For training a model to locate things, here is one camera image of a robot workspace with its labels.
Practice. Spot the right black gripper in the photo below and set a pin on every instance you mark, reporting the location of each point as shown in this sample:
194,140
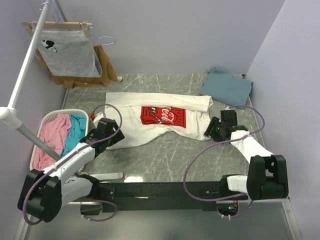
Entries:
213,123

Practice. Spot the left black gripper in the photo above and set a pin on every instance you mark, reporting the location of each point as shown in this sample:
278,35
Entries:
118,137

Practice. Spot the white coca-cola t-shirt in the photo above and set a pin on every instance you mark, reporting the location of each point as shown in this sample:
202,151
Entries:
146,116

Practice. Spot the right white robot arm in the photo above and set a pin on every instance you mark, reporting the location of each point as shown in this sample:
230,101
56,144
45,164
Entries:
267,176

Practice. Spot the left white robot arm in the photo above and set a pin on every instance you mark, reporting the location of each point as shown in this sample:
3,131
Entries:
45,192

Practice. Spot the white laundry basket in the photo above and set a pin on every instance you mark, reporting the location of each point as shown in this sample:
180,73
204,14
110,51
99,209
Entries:
53,114

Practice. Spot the teal garment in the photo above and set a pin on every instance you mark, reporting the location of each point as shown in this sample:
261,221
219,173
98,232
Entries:
76,133

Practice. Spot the folded blue t-shirt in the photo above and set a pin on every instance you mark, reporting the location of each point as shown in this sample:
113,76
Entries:
226,87

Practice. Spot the pink garment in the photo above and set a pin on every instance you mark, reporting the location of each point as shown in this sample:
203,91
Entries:
54,134

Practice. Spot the brown garment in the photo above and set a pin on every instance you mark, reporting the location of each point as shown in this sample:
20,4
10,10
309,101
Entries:
108,73

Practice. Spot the black base beam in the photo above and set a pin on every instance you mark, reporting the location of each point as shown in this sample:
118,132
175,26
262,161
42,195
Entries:
151,196

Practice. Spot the grey panda t-shirt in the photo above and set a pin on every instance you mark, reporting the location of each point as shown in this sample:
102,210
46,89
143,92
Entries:
69,54

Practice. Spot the white clothes rack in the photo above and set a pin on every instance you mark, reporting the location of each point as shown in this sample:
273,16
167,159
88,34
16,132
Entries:
8,114

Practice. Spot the wooden clip hanger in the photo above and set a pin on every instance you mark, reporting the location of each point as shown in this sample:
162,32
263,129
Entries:
30,26

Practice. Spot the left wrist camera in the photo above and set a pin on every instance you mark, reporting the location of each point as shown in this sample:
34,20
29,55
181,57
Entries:
95,117

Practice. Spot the blue wire hanger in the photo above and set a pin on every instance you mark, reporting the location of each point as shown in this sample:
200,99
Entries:
59,16

